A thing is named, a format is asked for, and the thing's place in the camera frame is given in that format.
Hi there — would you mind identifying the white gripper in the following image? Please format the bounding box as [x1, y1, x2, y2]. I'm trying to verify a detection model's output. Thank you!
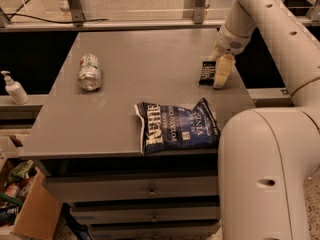
[210, 25, 251, 89]

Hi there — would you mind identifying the black rxbar chocolate bar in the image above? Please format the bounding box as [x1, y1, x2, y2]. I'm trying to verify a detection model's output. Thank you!
[199, 61, 216, 85]

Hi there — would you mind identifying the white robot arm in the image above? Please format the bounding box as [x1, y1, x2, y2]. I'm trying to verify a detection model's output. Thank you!
[217, 0, 320, 240]

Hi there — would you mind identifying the silver green 7up can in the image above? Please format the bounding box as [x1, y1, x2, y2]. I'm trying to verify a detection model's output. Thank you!
[78, 53, 101, 91]

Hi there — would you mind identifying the blue kettle chips bag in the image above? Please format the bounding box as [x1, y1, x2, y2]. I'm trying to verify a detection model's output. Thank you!
[135, 98, 220, 155]

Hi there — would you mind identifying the grey drawer cabinet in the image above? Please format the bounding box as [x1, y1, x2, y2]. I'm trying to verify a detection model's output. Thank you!
[18, 28, 257, 240]

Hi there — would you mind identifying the grey top drawer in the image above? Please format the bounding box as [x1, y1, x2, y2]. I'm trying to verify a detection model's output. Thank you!
[43, 171, 219, 203]

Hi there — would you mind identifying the grey drawer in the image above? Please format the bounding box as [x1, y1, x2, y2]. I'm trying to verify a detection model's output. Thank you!
[71, 203, 220, 224]
[90, 220, 220, 240]
[43, 171, 219, 203]

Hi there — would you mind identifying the grey bottom drawer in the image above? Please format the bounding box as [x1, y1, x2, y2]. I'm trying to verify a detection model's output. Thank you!
[90, 220, 220, 240]

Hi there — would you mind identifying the grey middle drawer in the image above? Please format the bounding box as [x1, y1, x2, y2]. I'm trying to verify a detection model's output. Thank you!
[71, 203, 220, 224]

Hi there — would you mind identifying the white pump sanitizer bottle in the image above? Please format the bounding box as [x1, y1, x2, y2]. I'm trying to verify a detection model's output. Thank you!
[1, 70, 29, 105]

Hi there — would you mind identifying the green snack bag in box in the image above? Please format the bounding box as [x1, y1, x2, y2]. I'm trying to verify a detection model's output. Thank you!
[7, 160, 34, 184]

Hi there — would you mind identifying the brown cardboard box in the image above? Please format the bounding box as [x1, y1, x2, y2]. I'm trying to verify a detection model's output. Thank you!
[0, 168, 62, 240]

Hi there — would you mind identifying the black cable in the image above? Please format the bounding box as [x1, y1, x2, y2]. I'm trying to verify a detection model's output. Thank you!
[5, 0, 110, 25]

